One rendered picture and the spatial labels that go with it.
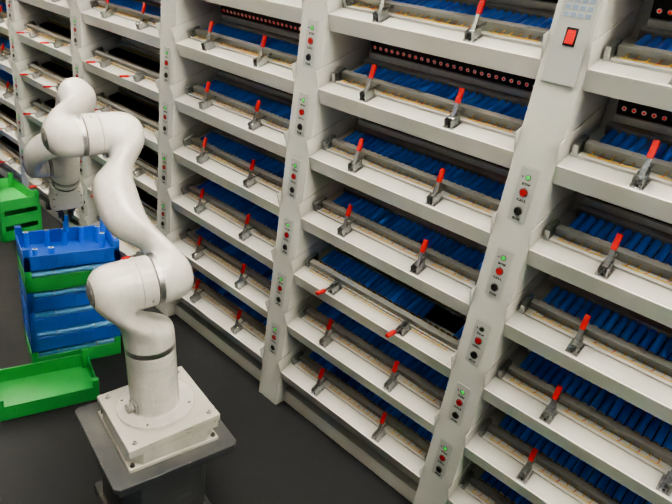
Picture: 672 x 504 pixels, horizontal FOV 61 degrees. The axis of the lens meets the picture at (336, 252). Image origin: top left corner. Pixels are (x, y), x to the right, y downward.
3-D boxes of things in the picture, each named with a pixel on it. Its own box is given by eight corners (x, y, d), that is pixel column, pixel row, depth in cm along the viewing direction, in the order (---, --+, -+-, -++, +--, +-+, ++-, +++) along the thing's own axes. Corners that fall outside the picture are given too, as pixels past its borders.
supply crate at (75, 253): (24, 272, 187) (22, 250, 183) (15, 246, 201) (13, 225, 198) (119, 260, 203) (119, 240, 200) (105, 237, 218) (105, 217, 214)
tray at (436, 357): (451, 379, 152) (452, 357, 146) (295, 283, 187) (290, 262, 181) (492, 334, 162) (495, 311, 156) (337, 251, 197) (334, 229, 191)
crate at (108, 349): (33, 371, 204) (32, 353, 200) (25, 340, 218) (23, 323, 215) (121, 353, 220) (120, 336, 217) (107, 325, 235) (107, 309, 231)
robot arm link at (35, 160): (30, 134, 148) (27, 186, 173) (94, 128, 157) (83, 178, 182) (21, 104, 150) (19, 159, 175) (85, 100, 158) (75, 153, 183)
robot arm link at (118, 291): (183, 350, 139) (178, 263, 128) (104, 375, 129) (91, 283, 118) (164, 326, 148) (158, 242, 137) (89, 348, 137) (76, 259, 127)
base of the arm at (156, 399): (142, 443, 136) (135, 381, 128) (102, 402, 147) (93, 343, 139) (208, 405, 149) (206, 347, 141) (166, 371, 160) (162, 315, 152)
